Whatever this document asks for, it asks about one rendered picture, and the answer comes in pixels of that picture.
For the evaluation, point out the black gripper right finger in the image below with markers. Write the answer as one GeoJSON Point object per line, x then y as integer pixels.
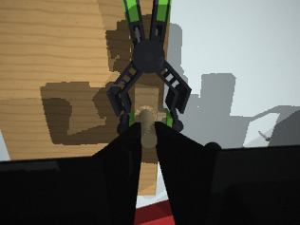
{"type": "Point", "coordinates": [196, 179]}

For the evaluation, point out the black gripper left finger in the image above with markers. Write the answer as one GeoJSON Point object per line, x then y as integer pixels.
{"type": "Point", "coordinates": [105, 184]}

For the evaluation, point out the black spring clamp with green grips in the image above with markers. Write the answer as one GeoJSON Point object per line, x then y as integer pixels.
{"type": "Point", "coordinates": [148, 57]}

